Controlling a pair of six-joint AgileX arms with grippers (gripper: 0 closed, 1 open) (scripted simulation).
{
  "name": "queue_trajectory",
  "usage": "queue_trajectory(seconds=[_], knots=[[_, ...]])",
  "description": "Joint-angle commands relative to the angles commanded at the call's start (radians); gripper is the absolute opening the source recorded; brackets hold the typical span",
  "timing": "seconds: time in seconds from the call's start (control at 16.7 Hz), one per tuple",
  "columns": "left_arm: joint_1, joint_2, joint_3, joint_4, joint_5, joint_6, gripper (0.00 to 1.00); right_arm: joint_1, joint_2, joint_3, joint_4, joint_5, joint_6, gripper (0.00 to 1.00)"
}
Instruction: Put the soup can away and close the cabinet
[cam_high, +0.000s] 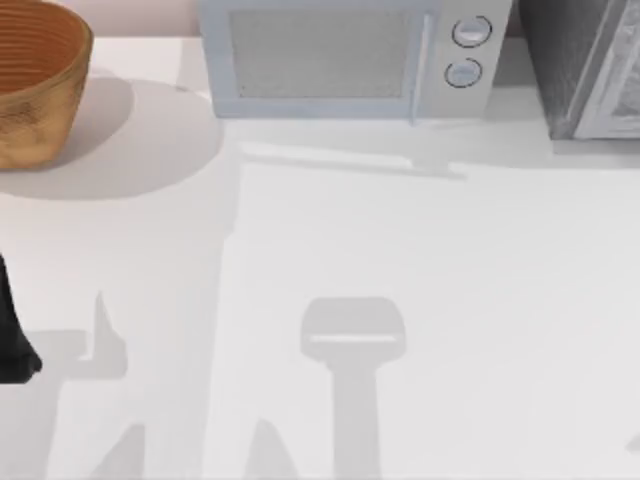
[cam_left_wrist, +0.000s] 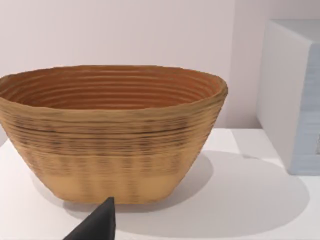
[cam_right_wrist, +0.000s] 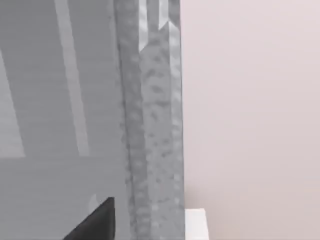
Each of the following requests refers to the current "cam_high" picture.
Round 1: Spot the pale microwave oven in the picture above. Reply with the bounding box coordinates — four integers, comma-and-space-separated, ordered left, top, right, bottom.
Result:
195, 0, 515, 127

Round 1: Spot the microwave oven door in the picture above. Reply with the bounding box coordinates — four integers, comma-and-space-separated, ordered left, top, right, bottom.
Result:
196, 0, 443, 121

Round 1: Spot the round microwave knob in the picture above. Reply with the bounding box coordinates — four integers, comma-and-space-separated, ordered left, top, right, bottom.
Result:
443, 56, 484, 90
451, 14, 494, 49

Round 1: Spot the brown woven basket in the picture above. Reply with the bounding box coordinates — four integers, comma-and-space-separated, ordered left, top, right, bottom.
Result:
0, 0, 95, 170

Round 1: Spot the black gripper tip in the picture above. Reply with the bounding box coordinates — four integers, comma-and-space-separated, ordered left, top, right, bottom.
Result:
0, 253, 44, 386

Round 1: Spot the microwave door handle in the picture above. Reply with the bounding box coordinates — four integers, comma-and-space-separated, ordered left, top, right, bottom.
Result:
410, 13, 432, 128

